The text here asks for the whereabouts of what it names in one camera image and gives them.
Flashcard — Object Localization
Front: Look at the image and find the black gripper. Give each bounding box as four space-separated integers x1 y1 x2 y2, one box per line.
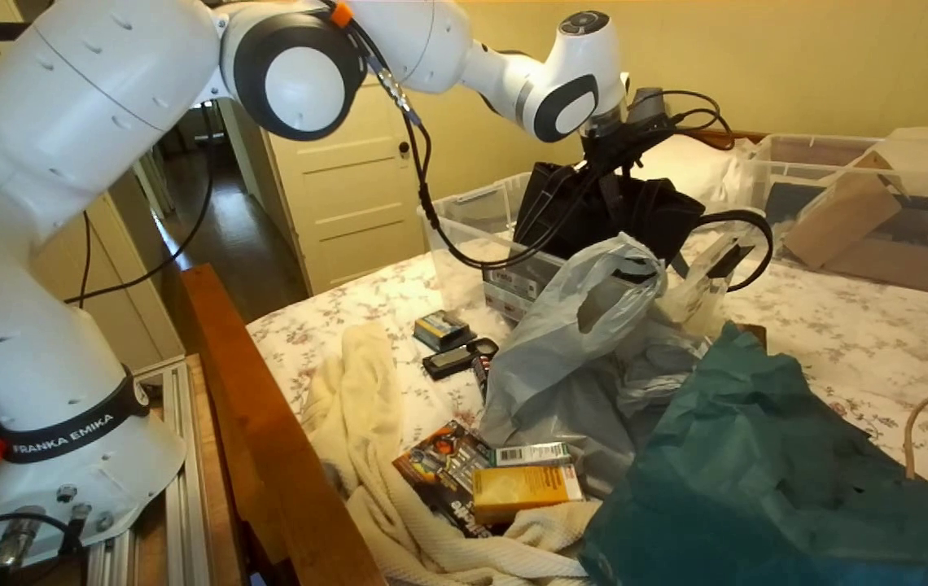
583 91 673 175

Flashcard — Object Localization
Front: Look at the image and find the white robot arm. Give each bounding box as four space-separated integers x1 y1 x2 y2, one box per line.
0 0 627 577

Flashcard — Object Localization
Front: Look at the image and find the black fabric bag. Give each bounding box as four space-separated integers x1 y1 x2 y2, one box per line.
516 164 774 289

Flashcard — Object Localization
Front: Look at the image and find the grey plastic bag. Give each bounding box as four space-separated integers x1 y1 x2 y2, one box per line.
480 234 704 498

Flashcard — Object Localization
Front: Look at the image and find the teal fabric bag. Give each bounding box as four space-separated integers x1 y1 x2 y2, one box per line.
583 328 928 586

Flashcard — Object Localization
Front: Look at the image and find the clear plastic bin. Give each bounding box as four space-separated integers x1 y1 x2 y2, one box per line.
424 174 764 323

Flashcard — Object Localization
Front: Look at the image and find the cardboard box in bin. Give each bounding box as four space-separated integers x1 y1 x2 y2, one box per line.
784 174 928 294

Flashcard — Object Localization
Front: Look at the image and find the dark battery pack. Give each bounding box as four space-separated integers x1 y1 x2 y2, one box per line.
414 311 474 353

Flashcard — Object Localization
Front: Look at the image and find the cream panel door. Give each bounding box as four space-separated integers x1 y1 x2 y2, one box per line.
267 81 426 294

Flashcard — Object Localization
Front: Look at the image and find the small black device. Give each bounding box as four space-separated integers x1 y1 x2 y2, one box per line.
424 339 499 382

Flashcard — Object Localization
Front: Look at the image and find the floral bed sheet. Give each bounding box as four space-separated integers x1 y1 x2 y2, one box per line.
243 129 928 487

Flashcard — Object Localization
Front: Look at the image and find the colourful snack packet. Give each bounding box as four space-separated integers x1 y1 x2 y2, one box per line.
390 418 574 536

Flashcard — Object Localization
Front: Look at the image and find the yellow box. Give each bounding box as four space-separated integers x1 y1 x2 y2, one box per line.
470 466 583 529

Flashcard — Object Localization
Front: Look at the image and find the cream cloth towel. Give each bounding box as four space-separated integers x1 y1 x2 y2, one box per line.
303 323 598 586

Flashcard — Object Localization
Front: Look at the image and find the wooden bed footboard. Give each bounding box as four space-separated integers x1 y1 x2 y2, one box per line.
174 267 385 586

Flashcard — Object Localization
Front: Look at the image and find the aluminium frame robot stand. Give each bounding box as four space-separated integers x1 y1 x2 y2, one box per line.
81 354 249 586

